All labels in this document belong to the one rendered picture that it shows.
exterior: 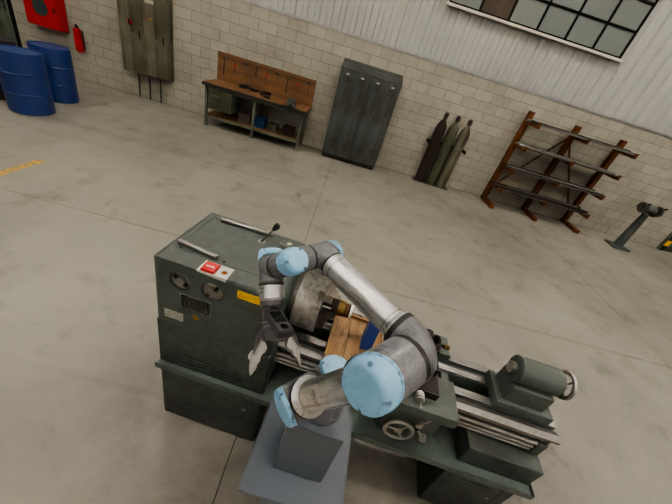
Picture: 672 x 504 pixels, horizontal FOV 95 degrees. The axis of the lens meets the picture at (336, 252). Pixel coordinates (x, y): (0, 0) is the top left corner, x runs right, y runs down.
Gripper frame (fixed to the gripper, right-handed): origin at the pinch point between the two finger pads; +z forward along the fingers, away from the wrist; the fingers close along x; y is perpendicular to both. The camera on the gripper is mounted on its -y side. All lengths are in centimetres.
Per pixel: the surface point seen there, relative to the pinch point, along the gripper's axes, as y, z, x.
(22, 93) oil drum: 536, -371, 165
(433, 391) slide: 16, 26, -86
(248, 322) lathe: 55, -12, -12
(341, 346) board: 53, 5, -61
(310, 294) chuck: 41, -23, -37
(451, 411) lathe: 12, 35, -92
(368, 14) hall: 285, -583, -352
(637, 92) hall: 4, -413, -837
